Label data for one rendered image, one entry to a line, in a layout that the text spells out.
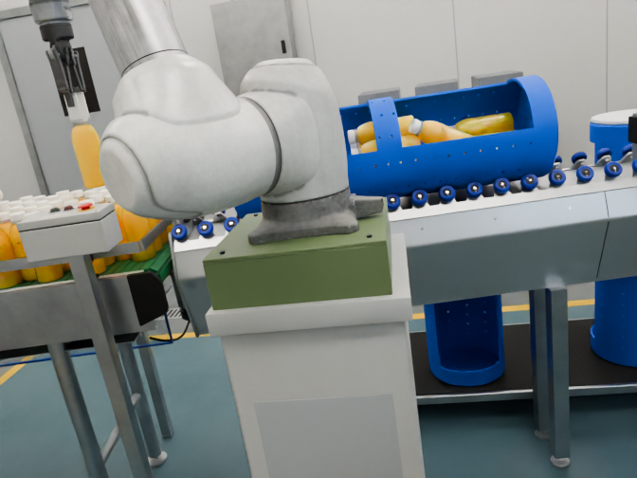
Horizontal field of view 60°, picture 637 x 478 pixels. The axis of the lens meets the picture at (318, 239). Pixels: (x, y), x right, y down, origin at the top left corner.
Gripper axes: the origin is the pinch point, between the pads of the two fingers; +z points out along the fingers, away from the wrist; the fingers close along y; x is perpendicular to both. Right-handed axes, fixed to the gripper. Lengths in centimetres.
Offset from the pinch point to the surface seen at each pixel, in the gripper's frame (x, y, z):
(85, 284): 1.7, -18.0, 41.9
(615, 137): -155, 36, 35
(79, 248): -0.8, -21.0, 31.6
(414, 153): -84, -1, 24
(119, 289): -2.7, -9.9, 47.2
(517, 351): -126, 53, 118
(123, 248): -5.7, -7.8, 36.6
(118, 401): 2, -18, 76
